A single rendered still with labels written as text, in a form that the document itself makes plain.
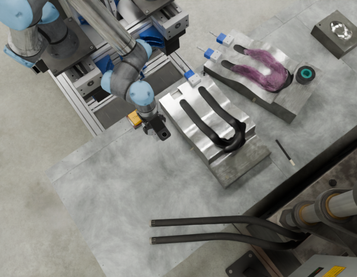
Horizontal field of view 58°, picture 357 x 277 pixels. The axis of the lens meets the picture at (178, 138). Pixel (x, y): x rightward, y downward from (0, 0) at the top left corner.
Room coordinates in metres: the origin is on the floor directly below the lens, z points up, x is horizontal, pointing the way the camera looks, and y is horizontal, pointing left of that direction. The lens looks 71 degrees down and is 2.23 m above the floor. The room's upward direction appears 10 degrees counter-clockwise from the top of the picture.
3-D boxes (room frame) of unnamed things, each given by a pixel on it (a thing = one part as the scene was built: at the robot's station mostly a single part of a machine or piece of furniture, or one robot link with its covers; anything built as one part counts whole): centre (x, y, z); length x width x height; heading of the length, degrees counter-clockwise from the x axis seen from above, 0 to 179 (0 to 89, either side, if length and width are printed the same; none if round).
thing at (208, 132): (0.51, -0.17, 0.92); 0.35 x 0.16 x 0.09; 26
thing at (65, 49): (0.94, 0.44, 1.09); 0.15 x 0.15 x 0.10
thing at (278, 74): (0.73, -0.44, 0.90); 0.26 x 0.18 x 0.08; 43
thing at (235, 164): (0.49, -0.17, 0.87); 0.50 x 0.26 x 0.14; 26
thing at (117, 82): (0.58, 0.16, 1.25); 0.11 x 0.11 x 0.08; 52
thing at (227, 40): (0.96, -0.30, 0.86); 0.13 x 0.05 x 0.05; 43
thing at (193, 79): (0.77, -0.10, 0.89); 0.13 x 0.05 x 0.05; 26
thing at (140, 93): (0.51, 0.10, 1.25); 0.09 x 0.08 x 0.11; 52
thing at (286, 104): (0.73, -0.45, 0.86); 0.50 x 0.26 x 0.11; 43
